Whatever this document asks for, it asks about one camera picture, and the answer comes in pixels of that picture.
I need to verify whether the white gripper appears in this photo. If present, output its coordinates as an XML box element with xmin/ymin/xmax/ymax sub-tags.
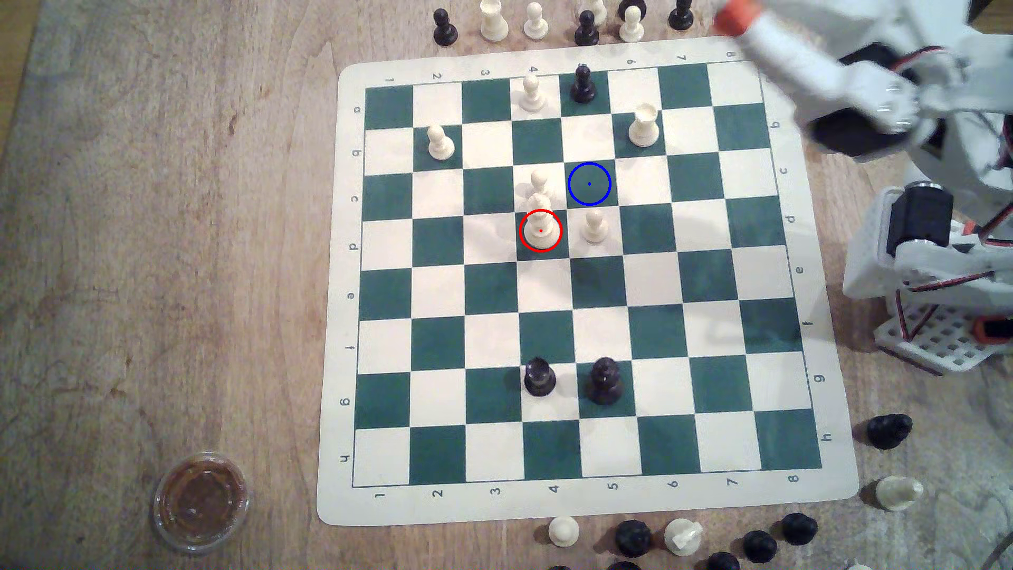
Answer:
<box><xmin>712</xmin><ymin>0</ymin><xmax>943</xmax><ymax>159</ymax></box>

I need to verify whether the tall white chess piece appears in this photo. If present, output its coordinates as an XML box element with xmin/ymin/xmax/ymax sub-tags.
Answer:
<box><xmin>518</xmin><ymin>192</ymin><xmax>563</xmax><ymax>253</ymax></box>

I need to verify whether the white chess rook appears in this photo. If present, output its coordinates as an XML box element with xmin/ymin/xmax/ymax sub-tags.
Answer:
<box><xmin>627</xmin><ymin>103</ymin><xmax>662</xmax><ymax>149</ymax></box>
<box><xmin>480</xmin><ymin>0</ymin><xmax>510</xmax><ymax>43</ymax></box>

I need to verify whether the green white chess board mat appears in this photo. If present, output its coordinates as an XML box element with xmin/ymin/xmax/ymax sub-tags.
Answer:
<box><xmin>315</xmin><ymin>33</ymin><xmax>861</xmax><ymax>527</ymax></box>

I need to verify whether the orange table clamp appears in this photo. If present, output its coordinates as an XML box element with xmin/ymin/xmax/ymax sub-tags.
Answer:
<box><xmin>972</xmin><ymin>315</ymin><xmax>1013</xmax><ymax>345</ymax></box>

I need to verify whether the clear plastic cup brown content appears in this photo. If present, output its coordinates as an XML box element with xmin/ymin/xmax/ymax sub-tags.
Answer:
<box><xmin>152</xmin><ymin>451</ymin><xmax>253</xmax><ymax>555</ymax></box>

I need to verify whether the white perforated base plate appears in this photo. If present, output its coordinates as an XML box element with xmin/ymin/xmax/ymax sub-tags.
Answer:
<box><xmin>873</xmin><ymin>305</ymin><xmax>1013</xmax><ymax>375</ymax></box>

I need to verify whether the thin grey cable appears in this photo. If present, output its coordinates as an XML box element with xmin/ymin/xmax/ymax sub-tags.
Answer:
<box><xmin>981</xmin><ymin>515</ymin><xmax>1013</xmax><ymax>570</ymax></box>

